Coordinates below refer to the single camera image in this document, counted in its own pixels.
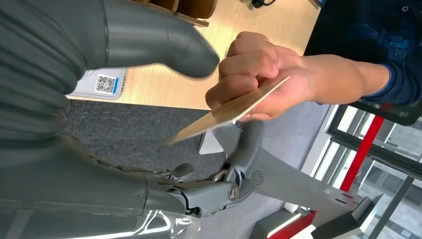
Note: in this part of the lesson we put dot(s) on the wooden compartment organizer box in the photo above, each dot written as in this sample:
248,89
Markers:
194,8

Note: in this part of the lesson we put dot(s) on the white card reader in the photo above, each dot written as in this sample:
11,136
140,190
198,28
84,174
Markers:
99,84

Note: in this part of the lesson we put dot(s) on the dark grey carpet rug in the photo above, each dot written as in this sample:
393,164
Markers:
132,132

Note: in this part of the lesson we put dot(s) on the person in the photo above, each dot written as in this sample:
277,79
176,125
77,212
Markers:
362,26

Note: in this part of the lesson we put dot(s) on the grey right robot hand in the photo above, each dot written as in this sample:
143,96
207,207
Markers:
99,191

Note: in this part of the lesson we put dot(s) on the black metal frame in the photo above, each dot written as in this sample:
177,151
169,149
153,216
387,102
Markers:
333,123

